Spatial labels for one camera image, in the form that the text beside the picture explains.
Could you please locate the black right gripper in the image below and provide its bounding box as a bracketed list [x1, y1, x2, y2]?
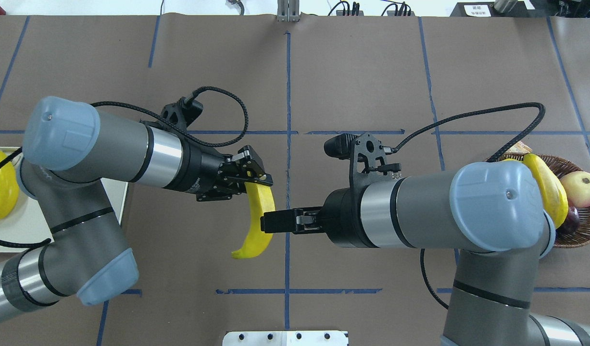
[260, 188, 372, 248]

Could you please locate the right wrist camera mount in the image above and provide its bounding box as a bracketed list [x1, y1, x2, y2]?
[323, 132, 402, 190]

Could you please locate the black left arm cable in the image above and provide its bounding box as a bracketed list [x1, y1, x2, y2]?
[0, 86, 250, 248]

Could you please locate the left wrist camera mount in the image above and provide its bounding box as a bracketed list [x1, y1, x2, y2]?
[160, 97, 204, 132]

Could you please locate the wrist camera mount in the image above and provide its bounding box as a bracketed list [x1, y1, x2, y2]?
[160, 97, 204, 132]
[323, 132, 402, 190]

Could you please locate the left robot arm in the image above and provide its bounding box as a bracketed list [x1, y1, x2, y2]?
[0, 92, 273, 323]

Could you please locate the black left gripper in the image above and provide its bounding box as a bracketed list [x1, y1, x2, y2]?
[179, 140, 274, 202]

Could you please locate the pink white apple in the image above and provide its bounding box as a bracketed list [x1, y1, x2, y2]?
[559, 171, 590, 208]

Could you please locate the yellow banana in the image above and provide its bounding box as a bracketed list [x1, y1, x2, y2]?
[523, 153, 569, 229]
[0, 156, 20, 220]
[231, 182, 276, 260]

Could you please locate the steel cup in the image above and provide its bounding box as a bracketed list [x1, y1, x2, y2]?
[492, 0, 518, 14]

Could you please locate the small printed card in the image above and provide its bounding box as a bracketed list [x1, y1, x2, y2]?
[504, 141, 533, 155]

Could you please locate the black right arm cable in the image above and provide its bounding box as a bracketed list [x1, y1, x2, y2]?
[393, 102, 546, 310]

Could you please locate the black label box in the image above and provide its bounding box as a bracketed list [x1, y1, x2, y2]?
[449, 1, 535, 18]

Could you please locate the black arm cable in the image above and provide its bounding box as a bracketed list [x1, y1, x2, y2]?
[0, 86, 250, 248]
[393, 102, 546, 310]

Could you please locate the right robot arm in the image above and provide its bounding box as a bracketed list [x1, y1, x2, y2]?
[261, 161, 590, 346]

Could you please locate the white metal base plate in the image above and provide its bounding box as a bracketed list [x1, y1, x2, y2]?
[222, 330, 350, 346]

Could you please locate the white bear serving tray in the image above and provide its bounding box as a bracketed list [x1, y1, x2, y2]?
[0, 147, 129, 253]

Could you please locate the aluminium frame post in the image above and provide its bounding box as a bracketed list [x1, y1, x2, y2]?
[276, 0, 301, 23]

